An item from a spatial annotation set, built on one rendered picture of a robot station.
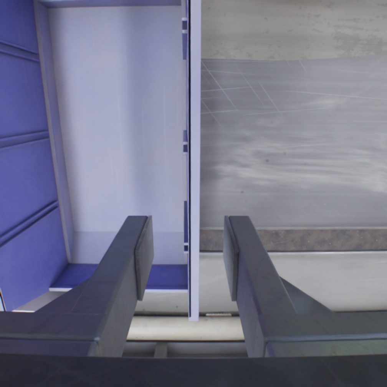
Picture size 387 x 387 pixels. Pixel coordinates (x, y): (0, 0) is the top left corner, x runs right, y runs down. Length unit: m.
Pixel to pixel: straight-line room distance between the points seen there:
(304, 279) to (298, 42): 0.32
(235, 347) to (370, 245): 0.25
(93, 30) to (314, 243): 0.40
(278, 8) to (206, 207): 0.25
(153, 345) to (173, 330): 0.04
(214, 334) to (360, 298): 0.23
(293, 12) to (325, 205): 0.24
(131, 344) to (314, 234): 0.32
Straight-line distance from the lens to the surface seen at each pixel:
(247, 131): 0.37
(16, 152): 0.32
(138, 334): 0.46
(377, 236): 0.49
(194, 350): 0.48
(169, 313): 0.47
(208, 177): 0.37
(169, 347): 0.48
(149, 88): 0.36
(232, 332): 0.46
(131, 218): 0.15
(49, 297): 0.40
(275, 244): 0.43
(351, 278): 0.50
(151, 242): 0.16
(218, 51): 0.37
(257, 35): 0.38
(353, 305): 0.53
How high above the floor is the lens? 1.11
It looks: 73 degrees down
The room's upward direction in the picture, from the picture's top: 180 degrees counter-clockwise
